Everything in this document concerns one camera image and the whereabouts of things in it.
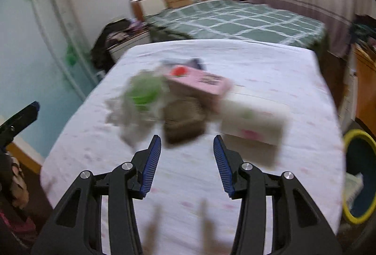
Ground white blue paper cup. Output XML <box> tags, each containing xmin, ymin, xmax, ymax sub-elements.
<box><xmin>344</xmin><ymin>173</ymin><xmax>364</xmax><ymax>209</ymax></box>

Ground yellow rimmed dark trash bin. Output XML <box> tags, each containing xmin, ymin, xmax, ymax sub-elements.
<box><xmin>343</xmin><ymin>129</ymin><xmax>375</xmax><ymax>225</ymax></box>

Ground brown plastic tray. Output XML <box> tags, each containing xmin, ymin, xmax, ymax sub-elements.
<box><xmin>163</xmin><ymin>97</ymin><xmax>206</xmax><ymax>144</ymax></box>

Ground dotted paper cup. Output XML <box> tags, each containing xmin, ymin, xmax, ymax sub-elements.
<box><xmin>220</xmin><ymin>93</ymin><xmax>291</xmax><ymax>146</ymax></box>

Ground pink milk carton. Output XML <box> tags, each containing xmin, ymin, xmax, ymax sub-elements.
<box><xmin>164</xmin><ymin>65</ymin><xmax>233</xmax><ymax>112</ymax></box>

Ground clear plastic green-label bottle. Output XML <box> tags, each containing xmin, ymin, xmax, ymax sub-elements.
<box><xmin>125</xmin><ymin>71</ymin><xmax>163</xmax><ymax>111</ymax></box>

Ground white bedside cabinet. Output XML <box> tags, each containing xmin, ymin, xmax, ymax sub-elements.
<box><xmin>109</xmin><ymin>29</ymin><xmax>151</xmax><ymax>62</ymax></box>

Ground green checked duvet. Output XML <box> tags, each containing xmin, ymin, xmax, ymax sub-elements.
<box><xmin>145</xmin><ymin>0</ymin><xmax>326</xmax><ymax>49</ymax></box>

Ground dark clothes on cabinet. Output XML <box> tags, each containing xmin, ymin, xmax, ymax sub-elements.
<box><xmin>90</xmin><ymin>18</ymin><xmax>147</xmax><ymax>73</ymax></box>

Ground wooden low sideboard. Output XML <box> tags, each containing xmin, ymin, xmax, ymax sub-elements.
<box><xmin>352</xmin><ymin>45</ymin><xmax>375</xmax><ymax>137</ymax></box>

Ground pile of dark clothes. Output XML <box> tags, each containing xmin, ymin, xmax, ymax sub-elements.
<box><xmin>349</xmin><ymin>15</ymin><xmax>376</xmax><ymax>46</ymax></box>

